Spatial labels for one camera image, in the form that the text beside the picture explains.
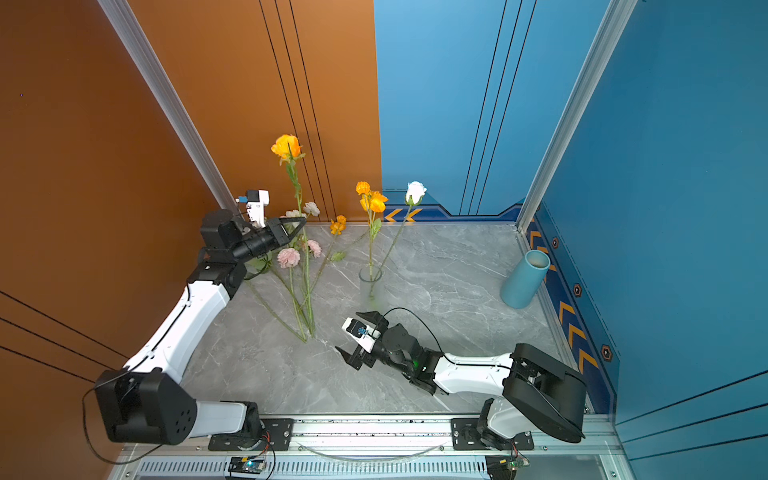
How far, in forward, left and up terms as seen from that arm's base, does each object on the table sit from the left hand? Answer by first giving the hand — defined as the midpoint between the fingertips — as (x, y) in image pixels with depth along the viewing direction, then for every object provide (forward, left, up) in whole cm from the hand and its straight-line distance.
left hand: (307, 218), depth 73 cm
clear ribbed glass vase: (-5, -14, -18) cm, 23 cm away
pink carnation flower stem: (+11, +15, -29) cm, 34 cm away
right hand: (-19, -10, -21) cm, 30 cm away
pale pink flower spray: (+18, +8, -31) cm, 37 cm away
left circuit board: (-46, +13, -37) cm, 61 cm away
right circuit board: (-46, -48, -36) cm, 76 cm away
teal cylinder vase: (-3, -60, -21) cm, 64 cm away
